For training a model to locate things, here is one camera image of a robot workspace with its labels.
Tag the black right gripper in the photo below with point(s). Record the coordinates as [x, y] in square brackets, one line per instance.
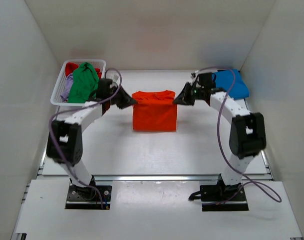
[183, 98]

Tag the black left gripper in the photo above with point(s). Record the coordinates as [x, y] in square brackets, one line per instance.
[127, 100]

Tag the orange t shirt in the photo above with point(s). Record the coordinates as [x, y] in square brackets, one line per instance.
[154, 111]

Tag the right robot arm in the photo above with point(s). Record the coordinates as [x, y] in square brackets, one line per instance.
[247, 130]

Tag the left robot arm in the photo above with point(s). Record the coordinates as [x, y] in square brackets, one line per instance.
[65, 146]

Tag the green t shirt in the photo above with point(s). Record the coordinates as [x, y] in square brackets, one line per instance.
[85, 81]

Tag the folded blue t shirt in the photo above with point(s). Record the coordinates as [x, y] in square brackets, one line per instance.
[224, 79]

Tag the lilac t shirt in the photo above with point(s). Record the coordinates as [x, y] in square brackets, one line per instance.
[68, 84]

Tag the red t shirt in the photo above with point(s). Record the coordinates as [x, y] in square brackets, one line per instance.
[70, 67]

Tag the white plastic basket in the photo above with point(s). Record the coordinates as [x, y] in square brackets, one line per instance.
[59, 86]

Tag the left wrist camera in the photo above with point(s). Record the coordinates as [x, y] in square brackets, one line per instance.
[115, 79]

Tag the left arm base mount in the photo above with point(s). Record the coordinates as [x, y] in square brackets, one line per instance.
[87, 198]

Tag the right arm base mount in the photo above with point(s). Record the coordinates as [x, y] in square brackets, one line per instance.
[221, 198]

